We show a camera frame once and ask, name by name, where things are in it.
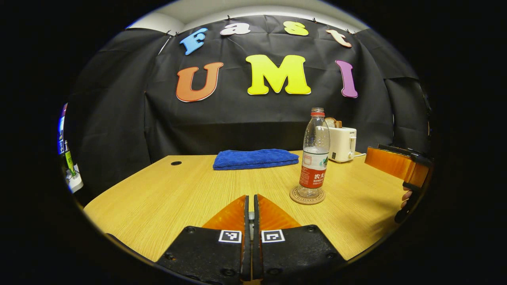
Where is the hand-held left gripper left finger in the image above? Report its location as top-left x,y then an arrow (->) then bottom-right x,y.
156,195 -> 251,283

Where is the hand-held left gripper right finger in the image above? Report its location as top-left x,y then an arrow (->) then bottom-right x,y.
253,194 -> 347,283

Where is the round cork coaster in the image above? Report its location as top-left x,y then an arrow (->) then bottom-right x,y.
290,186 -> 326,205

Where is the clear plastic water bottle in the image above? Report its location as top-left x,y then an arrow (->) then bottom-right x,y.
298,108 -> 331,198

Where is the green drink bottle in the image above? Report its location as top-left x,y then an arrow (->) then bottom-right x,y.
64,141 -> 76,178

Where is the white toaster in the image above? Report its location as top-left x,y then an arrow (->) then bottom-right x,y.
328,127 -> 357,163

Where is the folded blue towel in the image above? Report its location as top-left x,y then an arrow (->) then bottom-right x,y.
213,149 -> 299,171

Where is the black backdrop cloth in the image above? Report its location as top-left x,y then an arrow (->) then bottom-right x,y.
63,15 -> 432,198

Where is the white side desk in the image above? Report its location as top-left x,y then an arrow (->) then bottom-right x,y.
65,164 -> 84,194

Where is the computer monitor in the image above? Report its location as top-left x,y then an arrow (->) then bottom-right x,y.
58,104 -> 68,156

